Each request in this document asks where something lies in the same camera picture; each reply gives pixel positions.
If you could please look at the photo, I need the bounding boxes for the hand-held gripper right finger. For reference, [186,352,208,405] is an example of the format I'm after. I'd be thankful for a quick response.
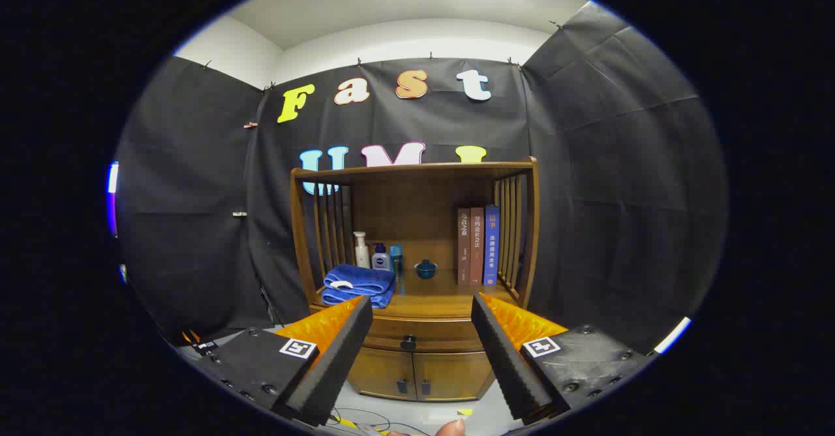
[471,292,655,426]

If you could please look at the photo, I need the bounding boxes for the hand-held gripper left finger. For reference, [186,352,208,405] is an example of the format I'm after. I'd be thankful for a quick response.
[194,294,374,427]

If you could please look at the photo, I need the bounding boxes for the wooden drawer with black knob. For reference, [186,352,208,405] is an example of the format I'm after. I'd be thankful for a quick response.
[309,302,487,353]

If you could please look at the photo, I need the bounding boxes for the wooden countertop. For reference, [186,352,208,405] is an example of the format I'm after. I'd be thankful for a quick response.
[316,268,519,319]

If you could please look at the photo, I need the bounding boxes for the wooden cabinet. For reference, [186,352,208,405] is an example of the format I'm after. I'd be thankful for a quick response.
[290,157,540,403]

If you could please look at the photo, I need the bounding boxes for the folded blue towel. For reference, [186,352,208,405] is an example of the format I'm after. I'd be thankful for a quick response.
[322,264,397,309]

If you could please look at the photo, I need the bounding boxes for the blue book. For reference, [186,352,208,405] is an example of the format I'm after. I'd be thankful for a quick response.
[483,205,500,287]

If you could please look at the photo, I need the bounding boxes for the reddish brown book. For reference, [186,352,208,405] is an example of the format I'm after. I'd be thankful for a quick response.
[470,207,485,287]

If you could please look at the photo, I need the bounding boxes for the dark brown book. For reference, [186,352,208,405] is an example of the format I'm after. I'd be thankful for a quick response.
[457,208,472,286]

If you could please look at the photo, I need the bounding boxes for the floor cables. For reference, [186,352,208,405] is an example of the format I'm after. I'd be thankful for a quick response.
[326,409,431,436]

